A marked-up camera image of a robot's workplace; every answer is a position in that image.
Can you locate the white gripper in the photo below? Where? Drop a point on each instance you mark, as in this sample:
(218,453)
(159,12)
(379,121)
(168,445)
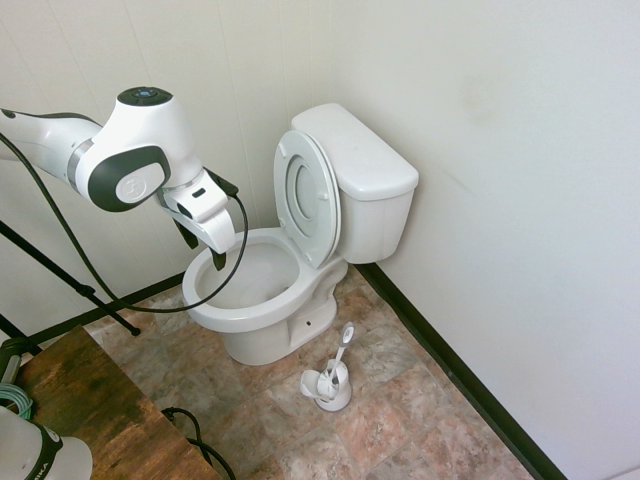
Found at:
(205,217)

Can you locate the white toilet brush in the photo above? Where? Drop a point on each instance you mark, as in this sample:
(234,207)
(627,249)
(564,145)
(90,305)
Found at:
(341,350)

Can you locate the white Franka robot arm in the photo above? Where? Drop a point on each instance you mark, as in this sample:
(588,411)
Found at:
(150,130)

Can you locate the white toilet bowl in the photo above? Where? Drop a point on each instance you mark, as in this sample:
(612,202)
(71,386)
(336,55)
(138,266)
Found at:
(270,320)

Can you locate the white toilet seat and lid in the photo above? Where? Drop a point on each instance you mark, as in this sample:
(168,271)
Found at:
(302,185)

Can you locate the white toilet tank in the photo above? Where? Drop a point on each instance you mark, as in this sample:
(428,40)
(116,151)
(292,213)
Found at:
(375,230)

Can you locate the white toilet tank lid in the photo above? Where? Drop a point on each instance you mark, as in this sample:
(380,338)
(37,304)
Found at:
(350,145)

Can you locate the white toilet brush holder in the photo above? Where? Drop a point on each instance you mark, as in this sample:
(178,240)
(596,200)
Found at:
(335,402)

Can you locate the black rubber baseboard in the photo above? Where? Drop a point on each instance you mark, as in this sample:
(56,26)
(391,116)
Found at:
(155,290)
(450,360)

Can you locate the brown wooden table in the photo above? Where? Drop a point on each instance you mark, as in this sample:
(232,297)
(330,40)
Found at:
(110,410)

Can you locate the dark green cylindrical object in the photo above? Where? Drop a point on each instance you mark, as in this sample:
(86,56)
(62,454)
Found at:
(10,360)

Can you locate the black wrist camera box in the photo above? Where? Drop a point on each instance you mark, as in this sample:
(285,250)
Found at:
(225,186)

